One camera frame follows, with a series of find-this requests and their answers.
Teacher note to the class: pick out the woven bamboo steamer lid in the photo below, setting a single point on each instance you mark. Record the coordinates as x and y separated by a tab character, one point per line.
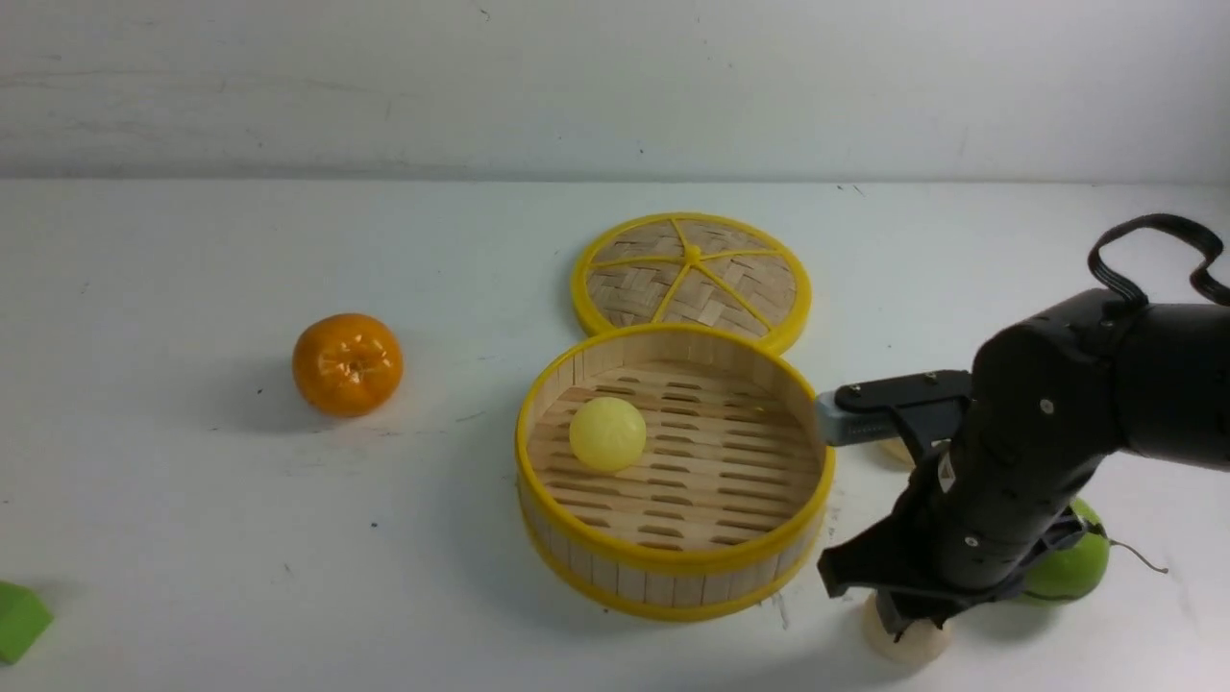
692	269

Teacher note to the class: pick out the green toy watermelon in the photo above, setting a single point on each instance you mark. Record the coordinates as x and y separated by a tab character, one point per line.
1070	574

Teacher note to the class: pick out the yellow bun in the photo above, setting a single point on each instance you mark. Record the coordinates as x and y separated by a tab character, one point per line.
607	434

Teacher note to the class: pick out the white bun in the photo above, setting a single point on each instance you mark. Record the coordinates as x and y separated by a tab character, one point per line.
920	644
896	449

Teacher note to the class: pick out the green block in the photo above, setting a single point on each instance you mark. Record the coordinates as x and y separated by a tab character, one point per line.
24	618

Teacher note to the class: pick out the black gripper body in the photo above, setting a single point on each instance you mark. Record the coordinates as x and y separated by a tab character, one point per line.
985	504

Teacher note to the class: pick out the orange toy mandarin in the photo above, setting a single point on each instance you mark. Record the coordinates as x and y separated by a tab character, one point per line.
347	365

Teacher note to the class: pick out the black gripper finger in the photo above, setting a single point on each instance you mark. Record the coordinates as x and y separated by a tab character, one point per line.
897	611

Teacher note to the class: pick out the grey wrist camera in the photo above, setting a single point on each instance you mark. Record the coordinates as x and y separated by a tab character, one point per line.
921	408

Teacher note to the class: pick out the bamboo steamer tray yellow rim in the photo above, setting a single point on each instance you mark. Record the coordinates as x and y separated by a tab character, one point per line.
725	505

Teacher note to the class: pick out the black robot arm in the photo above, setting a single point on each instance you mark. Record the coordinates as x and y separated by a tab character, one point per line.
1170	392

